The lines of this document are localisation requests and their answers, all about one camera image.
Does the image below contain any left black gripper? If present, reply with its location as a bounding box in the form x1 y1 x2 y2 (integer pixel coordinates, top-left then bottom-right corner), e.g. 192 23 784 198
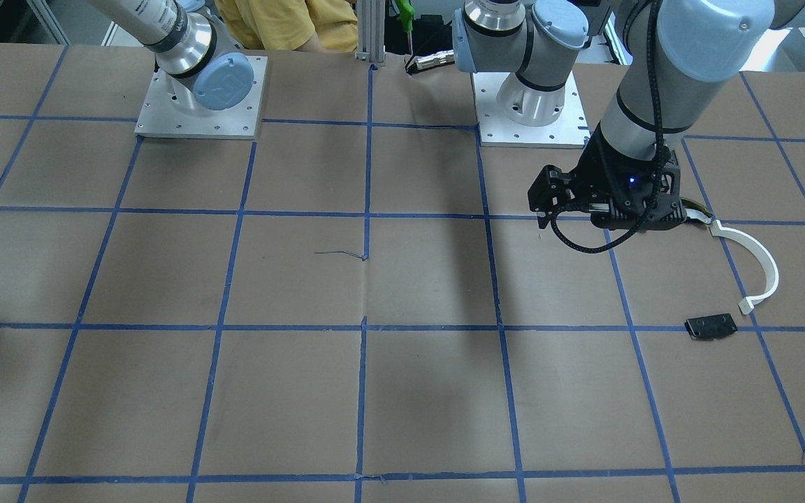
528 129 658 229

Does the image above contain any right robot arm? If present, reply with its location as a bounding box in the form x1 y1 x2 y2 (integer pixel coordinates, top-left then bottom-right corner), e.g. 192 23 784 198
91 1 255 110

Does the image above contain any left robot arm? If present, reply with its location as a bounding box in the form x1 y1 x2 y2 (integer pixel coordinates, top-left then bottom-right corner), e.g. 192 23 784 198
451 1 805 231

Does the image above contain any dark green curved part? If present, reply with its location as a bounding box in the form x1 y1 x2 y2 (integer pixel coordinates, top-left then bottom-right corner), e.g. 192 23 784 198
681 198 715 226

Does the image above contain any small black flat plate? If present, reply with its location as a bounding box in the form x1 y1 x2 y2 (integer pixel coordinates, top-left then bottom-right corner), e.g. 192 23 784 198
684 313 738 341

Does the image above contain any white curved plastic arc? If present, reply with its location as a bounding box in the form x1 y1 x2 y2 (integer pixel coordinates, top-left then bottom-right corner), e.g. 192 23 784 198
709 220 780 314

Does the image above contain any person in yellow shirt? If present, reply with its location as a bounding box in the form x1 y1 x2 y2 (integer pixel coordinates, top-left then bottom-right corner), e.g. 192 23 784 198
215 1 358 53

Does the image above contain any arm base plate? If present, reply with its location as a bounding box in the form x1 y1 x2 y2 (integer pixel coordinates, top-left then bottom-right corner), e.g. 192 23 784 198
135 53 268 140
472 71 591 149

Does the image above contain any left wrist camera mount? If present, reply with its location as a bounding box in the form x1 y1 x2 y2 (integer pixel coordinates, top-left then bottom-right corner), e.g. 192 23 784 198
590 155 686 231

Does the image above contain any silver connector on cable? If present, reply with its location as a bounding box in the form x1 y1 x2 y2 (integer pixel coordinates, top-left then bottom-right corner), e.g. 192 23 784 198
405 49 456 75

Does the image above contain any black cables bundle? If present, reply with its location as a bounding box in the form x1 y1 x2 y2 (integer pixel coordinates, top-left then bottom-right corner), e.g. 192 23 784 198
549 0 676 254

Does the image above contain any green handled tool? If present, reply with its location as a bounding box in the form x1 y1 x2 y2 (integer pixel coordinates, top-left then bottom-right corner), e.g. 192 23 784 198
393 0 416 55

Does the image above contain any aluminium extrusion post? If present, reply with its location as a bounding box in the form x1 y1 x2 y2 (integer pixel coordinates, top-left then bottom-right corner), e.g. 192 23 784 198
355 0 386 66

